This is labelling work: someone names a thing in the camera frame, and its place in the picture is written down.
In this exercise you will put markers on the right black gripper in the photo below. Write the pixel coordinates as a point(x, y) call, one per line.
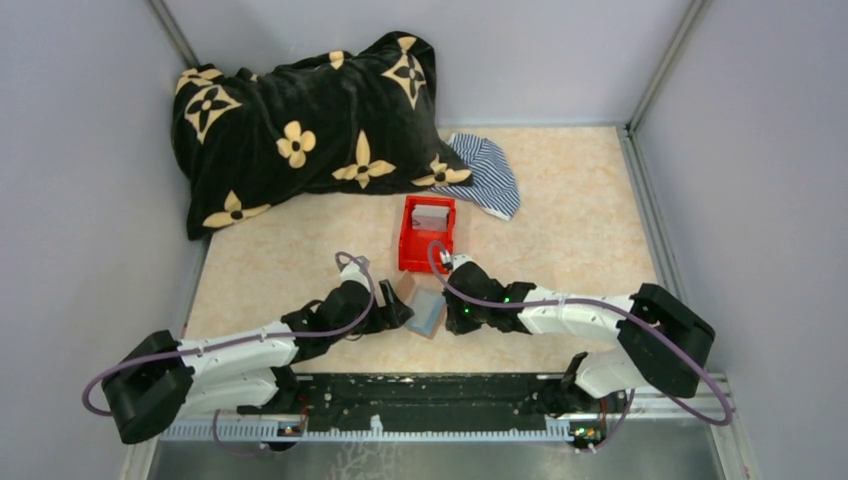
point(453, 322)

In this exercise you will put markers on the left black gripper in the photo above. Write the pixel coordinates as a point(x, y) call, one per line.
point(394, 312)

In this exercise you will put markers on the pink leather card holder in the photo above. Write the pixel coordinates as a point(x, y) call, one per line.
point(405, 288)

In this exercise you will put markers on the red plastic bin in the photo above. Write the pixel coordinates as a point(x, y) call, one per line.
point(414, 246)

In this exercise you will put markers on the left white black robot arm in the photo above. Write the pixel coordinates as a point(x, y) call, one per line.
point(266, 347)

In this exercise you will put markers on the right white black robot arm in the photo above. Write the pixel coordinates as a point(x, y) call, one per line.
point(654, 338)

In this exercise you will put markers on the grey card in bin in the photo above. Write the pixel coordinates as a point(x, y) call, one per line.
point(430, 217)

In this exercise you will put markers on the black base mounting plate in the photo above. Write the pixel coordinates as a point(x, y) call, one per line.
point(444, 402)

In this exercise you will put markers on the blue white striped cloth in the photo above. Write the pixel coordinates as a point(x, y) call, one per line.
point(494, 187)

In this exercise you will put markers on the black floral plush blanket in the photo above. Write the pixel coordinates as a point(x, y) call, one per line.
point(339, 122)

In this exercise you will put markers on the white cable duct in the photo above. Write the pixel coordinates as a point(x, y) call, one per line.
point(272, 429)

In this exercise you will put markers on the aluminium frame rail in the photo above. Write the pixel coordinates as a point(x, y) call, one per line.
point(159, 400)

